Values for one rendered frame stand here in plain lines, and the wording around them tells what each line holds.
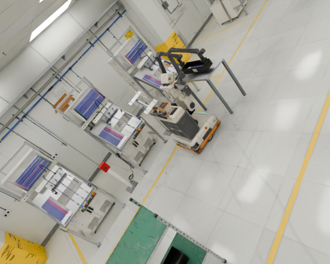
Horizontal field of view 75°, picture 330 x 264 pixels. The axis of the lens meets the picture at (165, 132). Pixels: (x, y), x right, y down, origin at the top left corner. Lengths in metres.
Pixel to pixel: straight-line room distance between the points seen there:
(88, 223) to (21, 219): 1.92
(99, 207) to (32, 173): 1.27
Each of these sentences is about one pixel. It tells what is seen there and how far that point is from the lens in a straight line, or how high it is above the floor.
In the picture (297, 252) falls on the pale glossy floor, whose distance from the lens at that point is 2.41.
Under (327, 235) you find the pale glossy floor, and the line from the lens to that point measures 2.41.
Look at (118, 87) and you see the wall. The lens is 6.04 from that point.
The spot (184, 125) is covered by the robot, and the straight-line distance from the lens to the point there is 3.24.
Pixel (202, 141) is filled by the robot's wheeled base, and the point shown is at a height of 0.14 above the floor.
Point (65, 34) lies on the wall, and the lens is 5.92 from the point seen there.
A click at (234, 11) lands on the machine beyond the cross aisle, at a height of 0.20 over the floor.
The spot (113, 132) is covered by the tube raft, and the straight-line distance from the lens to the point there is 4.03.
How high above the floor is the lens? 2.25
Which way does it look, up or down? 29 degrees down
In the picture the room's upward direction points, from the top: 46 degrees counter-clockwise
